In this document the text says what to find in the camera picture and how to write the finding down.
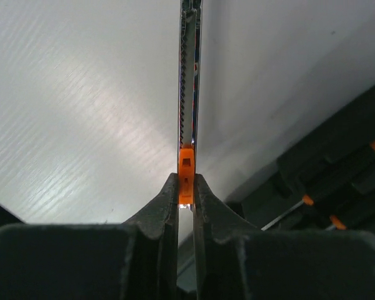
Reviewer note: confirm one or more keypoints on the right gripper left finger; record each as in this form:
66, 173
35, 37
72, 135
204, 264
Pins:
136, 259

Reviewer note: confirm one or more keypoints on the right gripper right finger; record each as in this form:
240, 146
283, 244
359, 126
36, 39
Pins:
236, 260

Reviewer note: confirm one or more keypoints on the small orange precision screwdriver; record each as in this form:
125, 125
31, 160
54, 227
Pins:
336, 224

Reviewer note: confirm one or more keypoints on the black plastic tool case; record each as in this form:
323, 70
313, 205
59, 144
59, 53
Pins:
334, 165

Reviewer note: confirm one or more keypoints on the small orange chisel bit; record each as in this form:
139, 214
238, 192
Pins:
189, 74

